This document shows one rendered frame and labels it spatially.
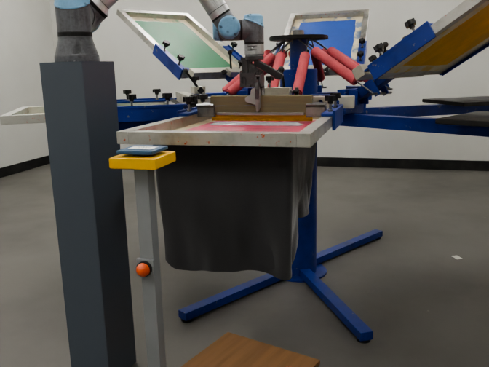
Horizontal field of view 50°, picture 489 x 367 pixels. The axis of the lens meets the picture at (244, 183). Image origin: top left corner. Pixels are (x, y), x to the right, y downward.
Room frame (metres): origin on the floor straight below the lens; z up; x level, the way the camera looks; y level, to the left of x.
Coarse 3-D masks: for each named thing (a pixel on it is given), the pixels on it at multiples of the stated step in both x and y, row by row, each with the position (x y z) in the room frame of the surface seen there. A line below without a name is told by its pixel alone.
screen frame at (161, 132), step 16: (144, 128) 1.67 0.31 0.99; (160, 128) 1.78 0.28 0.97; (176, 128) 1.91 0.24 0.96; (304, 128) 1.53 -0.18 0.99; (320, 128) 1.60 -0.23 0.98; (160, 144) 1.54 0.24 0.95; (176, 144) 1.52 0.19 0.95; (192, 144) 1.51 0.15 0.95; (208, 144) 1.49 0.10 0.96; (224, 144) 1.48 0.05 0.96; (240, 144) 1.47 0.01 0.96; (256, 144) 1.45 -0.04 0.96; (272, 144) 1.44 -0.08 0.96; (288, 144) 1.43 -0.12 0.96; (304, 144) 1.42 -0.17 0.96
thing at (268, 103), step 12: (216, 96) 2.11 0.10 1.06; (228, 96) 2.10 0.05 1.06; (240, 96) 2.09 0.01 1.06; (264, 96) 2.06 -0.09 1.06; (276, 96) 2.05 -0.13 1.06; (288, 96) 2.03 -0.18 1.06; (300, 96) 2.02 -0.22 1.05; (312, 96) 2.02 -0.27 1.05; (216, 108) 2.11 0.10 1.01; (228, 108) 2.10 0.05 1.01; (240, 108) 2.09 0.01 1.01; (252, 108) 2.07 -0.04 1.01; (264, 108) 2.06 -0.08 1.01; (276, 108) 2.05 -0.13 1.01; (288, 108) 2.03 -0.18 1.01; (300, 108) 2.02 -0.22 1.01
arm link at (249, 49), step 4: (244, 44) 2.07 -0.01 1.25; (248, 44) 2.05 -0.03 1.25; (252, 44) 2.05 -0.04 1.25; (256, 44) 2.05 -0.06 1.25; (260, 44) 2.05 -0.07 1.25; (244, 48) 2.07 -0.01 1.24; (248, 48) 2.06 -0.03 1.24; (252, 48) 2.04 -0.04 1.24; (256, 48) 2.05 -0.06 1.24; (260, 48) 2.05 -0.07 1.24; (244, 52) 2.08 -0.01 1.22; (248, 52) 2.05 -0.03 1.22; (252, 52) 2.05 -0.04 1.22; (256, 52) 2.05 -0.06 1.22; (260, 52) 2.05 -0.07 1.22
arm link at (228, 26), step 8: (200, 0) 1.93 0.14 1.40; (208, 0) 1.91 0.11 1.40; (216, 0) 1.91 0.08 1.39; (208, 8) 1.92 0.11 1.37; (216, 8) 1.91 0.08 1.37; (224, 8) 1.92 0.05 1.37; (216, 16) 1.91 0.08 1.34; (224, 16) 1.91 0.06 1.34; (232, 16) 1.90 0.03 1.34; (216, 24) 1.93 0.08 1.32; (224, 24) 1.89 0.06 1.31; (232, 24) 1.90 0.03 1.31; (224, 32) 1.89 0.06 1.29; (232, 32) 1.90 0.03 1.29
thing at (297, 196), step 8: (296, 152) 1.58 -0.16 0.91; (304, 152) 1.73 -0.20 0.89; (312, 152) 1.90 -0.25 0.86; (296, 160) 1.58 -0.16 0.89; (304, 160) 1.74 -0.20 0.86; (312, 160) 1.90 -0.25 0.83; (296, 168) 1.58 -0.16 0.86; (304, 168) 1.74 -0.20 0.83; (312, 168) 1.93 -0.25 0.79; (296, 176) 1.58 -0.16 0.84; (304, 176) 1.80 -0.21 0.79; (296, 184) 1.59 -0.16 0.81; (304, 184) 1.80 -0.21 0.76; (296, 192) 1.59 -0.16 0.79; (304, 192) 1.80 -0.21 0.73; (296, 200) 1.59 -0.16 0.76; (304, 200) 1.79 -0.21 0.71; (296, 208) 1.61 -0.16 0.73; (304, 208) 1.79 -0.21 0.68; (296, 216) 1.63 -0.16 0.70; (304, 216) 1.78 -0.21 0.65; (296, 224) 1.63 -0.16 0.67; (296, 232) 1.63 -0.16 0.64; (296, 240) 1.64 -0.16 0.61; (296, 248) 1.64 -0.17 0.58
